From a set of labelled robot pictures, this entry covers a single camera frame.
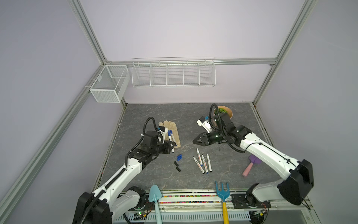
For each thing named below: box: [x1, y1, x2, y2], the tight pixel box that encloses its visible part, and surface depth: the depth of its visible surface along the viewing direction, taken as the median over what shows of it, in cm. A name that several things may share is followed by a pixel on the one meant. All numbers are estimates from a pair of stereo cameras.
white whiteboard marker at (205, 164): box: [201, 154, 209, 175], surface depth 88 cm
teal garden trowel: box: [148, 184, 163, 224], surface depth 75 cm
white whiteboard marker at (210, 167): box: [206, 152, 213, 173], surface depth 88 cm
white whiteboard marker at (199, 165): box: [192, 155, 206, 175], surface depth 88 cm
